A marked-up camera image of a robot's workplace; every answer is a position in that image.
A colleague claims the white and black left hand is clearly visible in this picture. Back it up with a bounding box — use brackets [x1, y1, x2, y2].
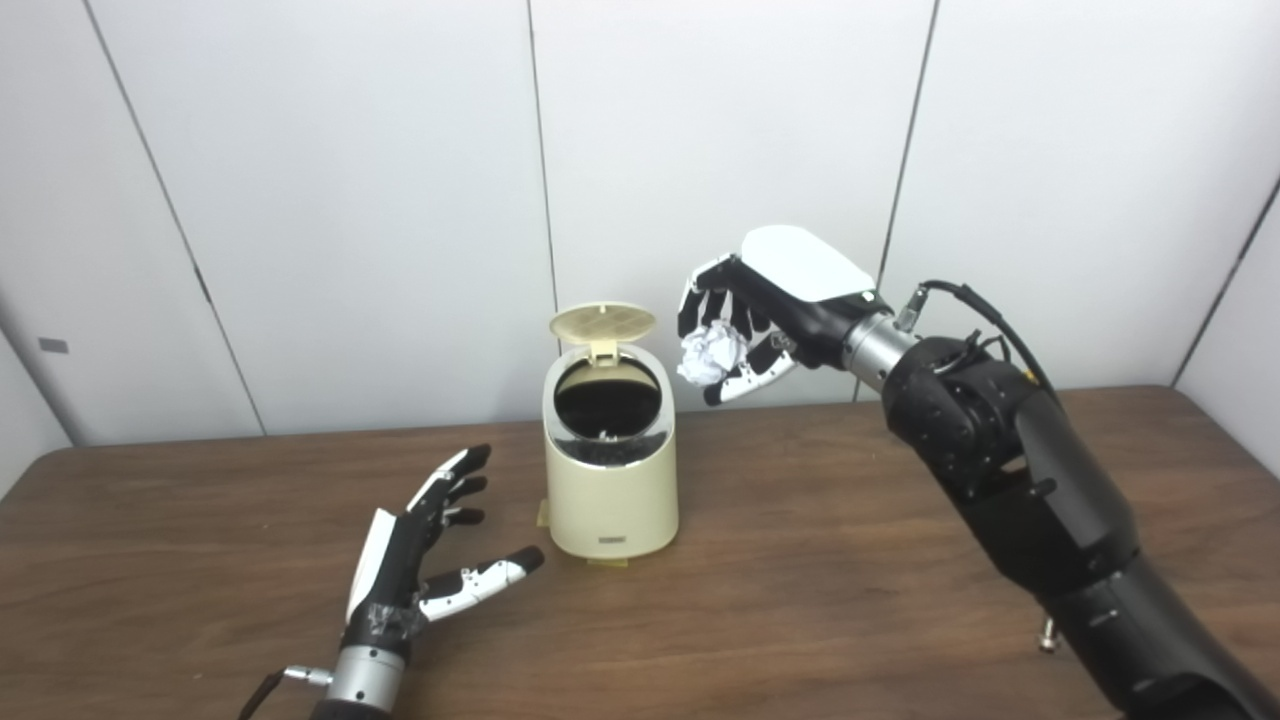
[343, 444, 546, 656]

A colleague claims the white and black right hand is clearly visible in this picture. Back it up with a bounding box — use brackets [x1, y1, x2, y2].
[677, 225, 891, 408]

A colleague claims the white paper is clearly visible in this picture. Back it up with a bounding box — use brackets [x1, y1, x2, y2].
[677, 321, 746, 387]

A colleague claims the cream round bin lid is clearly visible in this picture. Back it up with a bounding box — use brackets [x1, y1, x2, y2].
[548, 302, 658, 367]

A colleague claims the cream-colored bin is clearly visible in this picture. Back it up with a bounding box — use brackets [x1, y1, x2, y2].
[542, 345, 680, 561]

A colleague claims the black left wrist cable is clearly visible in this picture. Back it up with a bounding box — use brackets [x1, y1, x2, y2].
[238, 665, 333, 720]

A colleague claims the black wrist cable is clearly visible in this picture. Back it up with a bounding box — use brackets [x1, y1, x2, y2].
[895, 280, 1061, 403]
[238, 665, 333, 720]

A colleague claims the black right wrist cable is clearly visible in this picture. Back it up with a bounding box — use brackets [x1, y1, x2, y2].
[895, 280, 1061, 403]

